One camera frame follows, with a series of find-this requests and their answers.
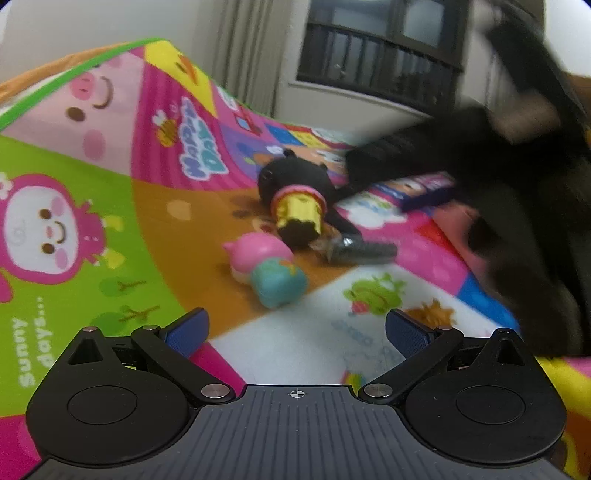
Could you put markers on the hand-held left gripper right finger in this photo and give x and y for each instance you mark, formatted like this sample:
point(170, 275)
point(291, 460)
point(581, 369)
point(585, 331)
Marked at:
point(406, 330)

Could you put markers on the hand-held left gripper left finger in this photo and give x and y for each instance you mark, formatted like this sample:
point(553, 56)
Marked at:
point(187, 330)

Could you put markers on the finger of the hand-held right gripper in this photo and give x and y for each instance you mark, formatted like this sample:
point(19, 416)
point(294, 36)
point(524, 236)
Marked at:
point(397, 152)

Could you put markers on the small printed card box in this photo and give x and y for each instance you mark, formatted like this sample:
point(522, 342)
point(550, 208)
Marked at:
point(415, 191)

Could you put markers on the grey metal bolt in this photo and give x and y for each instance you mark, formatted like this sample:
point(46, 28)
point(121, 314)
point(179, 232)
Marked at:
point(364, 253)

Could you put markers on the dark barred window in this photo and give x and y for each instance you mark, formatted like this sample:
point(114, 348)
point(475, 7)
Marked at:
point(378, 60)

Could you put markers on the pink and mint squishy toy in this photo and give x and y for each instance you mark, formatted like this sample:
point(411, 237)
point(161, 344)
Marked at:
point(272, 277)

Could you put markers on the black plush toy gold band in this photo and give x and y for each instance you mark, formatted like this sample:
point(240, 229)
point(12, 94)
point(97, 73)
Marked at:
point(291, 177)

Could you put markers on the colourful cartoon play mat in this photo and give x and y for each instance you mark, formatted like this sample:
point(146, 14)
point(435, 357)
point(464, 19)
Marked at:
point(92, 184)

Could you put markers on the beige curtain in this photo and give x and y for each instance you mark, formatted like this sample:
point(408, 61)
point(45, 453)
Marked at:
point(244, 55)

